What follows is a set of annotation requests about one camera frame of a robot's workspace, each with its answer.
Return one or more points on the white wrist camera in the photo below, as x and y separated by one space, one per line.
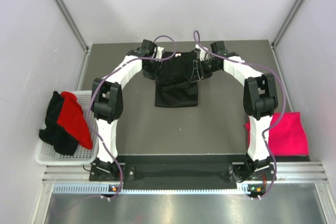
202 54
159 52

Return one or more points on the black t shirt in basket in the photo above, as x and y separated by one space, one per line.
55 135

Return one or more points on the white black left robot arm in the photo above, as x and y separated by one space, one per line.
107 99

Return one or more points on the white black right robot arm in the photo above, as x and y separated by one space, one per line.
259 98

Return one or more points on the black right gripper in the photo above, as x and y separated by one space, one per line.
199 73

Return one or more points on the red t shirt in basket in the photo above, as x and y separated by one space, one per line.
72 120

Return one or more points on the folded pink t shirt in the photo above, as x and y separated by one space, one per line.
287 138

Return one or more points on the white perforated plastic basket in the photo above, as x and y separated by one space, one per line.
46 155

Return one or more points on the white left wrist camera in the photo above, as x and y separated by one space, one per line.
159 52

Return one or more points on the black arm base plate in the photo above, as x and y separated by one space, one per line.
170 172

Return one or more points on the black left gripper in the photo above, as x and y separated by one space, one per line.
155 74

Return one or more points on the black t shirt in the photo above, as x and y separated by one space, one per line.
173 88
55 135

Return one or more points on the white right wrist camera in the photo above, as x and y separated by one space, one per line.
202 54

